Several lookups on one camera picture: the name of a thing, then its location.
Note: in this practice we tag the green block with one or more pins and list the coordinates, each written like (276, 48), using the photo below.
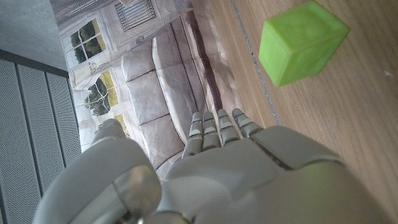
(295, 43)

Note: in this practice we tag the printed living room backdrop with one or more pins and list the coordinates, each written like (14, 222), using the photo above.
(155, 77)

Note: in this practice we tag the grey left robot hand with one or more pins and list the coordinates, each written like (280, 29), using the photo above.
(233, 180)

